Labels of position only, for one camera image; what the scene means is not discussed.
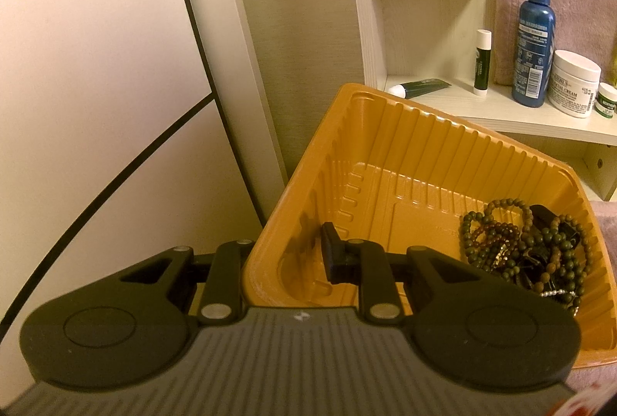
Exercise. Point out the large white cream jar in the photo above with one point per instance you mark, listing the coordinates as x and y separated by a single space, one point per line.
573 84

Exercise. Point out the orange plastic tray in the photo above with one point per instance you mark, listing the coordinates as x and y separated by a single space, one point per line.
402 174

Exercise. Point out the blue spray bottle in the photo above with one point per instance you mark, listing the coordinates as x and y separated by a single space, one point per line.
534 52

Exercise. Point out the black hair clips in tray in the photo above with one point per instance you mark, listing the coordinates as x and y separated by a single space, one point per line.
547 264

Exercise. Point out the dark green lying tube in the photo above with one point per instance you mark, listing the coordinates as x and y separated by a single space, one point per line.
412 90

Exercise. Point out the green white lip balm stick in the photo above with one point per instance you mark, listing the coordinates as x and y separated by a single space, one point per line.
483 61

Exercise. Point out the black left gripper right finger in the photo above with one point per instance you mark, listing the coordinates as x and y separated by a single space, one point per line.
364 264

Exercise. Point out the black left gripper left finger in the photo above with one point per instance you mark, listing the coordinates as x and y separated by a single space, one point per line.
221 302

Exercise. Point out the small white green jar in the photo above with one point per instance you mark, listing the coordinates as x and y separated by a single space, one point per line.
606 100

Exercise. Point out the cream wooden shelf unit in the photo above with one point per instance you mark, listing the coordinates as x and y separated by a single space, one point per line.
408 40

